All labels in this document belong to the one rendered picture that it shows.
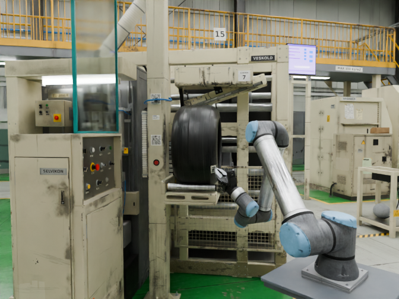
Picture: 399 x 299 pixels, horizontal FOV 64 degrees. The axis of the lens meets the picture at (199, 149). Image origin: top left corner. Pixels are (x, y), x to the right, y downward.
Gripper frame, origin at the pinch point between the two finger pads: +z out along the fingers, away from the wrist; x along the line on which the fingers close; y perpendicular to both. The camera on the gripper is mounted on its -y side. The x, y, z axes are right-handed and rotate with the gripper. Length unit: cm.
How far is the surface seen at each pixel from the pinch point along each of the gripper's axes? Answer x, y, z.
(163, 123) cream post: -9, -5, 51
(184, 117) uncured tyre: -2.9, -18.7, 34.6
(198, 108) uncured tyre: 9.9, -19.8, 36.6
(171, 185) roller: -22.5, 21.0, 17.0
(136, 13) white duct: 16, -46, 134
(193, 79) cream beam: 30, -16, 72
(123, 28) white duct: 4, -36, 134
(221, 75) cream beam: 47, -22, 59
